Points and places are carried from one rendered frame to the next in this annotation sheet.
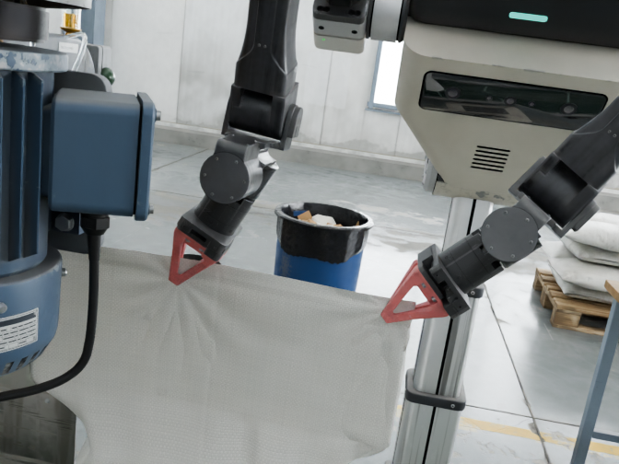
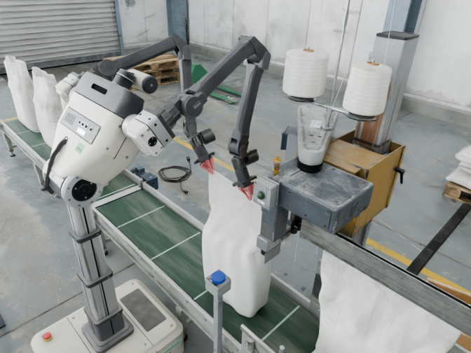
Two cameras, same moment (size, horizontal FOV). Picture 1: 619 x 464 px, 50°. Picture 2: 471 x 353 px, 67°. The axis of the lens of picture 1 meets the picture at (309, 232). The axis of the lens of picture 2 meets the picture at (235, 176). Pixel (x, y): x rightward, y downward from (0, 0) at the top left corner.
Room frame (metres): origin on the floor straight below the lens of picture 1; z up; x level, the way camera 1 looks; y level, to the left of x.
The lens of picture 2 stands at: (1.90, 0.94, 1.95)
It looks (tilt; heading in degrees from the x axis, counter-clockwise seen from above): 30 degrees down; 218
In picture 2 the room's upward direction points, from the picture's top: 2 degrees clockwise
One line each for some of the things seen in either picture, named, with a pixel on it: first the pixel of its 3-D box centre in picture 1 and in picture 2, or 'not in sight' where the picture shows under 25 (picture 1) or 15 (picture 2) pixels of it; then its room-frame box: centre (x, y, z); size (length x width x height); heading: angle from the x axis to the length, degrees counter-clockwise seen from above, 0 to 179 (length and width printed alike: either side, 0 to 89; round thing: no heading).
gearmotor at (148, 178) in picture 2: not in sight; (141, 177); (0.32, -1.35, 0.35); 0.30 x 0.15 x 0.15; 84
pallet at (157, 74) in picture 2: not in sight; (145, 69); (-2.36, -4.70, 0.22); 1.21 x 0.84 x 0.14; 174
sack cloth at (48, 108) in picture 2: not in sight; (50, 111); (0.52, -2.36, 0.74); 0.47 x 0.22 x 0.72; 85
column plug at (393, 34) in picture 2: not in sight; (397, 35); (0.45, 0.52, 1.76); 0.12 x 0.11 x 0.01; 174
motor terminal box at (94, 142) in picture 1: (102, 164); (290, 141); (0.52, 0.17, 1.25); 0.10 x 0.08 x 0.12; 19
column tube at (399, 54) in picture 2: not in sight; (351, 225); (0.45, 0.52, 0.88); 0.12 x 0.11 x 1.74; 174
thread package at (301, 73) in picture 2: not in sight; (305, 72); (0.64, 0.27, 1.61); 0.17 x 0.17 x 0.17
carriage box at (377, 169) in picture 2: not in sight; (352, 178); (0.54, 0.51, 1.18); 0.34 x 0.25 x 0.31; 174
